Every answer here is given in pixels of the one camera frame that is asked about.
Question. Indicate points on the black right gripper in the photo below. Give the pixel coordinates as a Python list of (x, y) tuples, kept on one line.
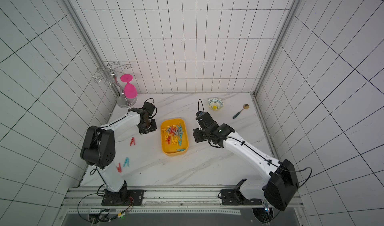
[(198, 135)]

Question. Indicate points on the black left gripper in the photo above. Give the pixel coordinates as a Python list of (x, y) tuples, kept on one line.
[(153, 128)]

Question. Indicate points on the yellow storage box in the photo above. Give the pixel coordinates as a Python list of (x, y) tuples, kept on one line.
[(171, 149)]

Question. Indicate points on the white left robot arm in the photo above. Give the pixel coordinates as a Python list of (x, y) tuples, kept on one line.
[(99, 145)]

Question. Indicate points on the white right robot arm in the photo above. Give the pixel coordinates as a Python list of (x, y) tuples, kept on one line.
[(278, 181)]

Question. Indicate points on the patterned yellow blue bowl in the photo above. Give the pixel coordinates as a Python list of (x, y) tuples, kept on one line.
[(215, 103)]

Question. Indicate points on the pink plastic wine glass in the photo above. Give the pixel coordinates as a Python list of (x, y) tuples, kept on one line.
[(130, 90)]

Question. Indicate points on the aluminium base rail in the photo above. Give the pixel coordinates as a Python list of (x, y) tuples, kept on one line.
[(161, 200)]

